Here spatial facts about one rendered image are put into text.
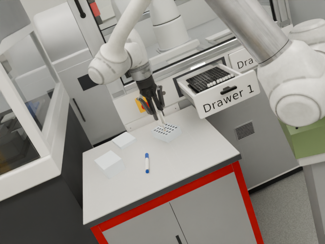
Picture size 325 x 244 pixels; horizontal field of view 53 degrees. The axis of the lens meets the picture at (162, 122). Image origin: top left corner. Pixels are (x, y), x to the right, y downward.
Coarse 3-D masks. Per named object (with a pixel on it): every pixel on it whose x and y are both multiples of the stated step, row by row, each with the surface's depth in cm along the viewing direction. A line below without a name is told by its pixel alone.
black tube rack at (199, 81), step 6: (204, 72) 168; (210, 72) 166; (216, 72) 162; (222, 72) 159; (192, 78) 166; (198, 78) 163; (204, 78) 160; (210, 78) 157; (216, 78) 155; (192, 84) 160; (198, 84) 156; (204, 84) 154; (192, 90) 162; (198, 90) 150
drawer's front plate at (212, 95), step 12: (252, 72) 140; (228, 84) 139; (240, 84) 141; (252, 84) 142; (192, 96) 139; (204, 96) 139; (216, 96) 140; (228, 96) 141; (240, 96) 143; (216, 108) 142
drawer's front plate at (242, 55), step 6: (234, 54) 169; (240, 54) 170; (246, 54) 171; (234, 60) 171; (240, 60) 171; (252, 60) 173; (234, 66) 172; (240, 66) 173; (246, 66) 173; (252, 66) 174
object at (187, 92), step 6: (216, 66) 173; (222, 66) 169; (228, 72) 164; (234, 72) 156; (186, 78) 172; (180, 84) 167; (186, 84) 173; (180, 90) 170; (186, 90) 157; (186, 96) 162; (192, 102) 152
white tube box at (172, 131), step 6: (168, 126) 153; (174, 126) 151; (156, 132) 151; (162, 132) 150; (168, 132) 148; (174, 132) 147; (180, 132) 149; (162, 138) 149; (168, 138) 146; (174, 138) 148
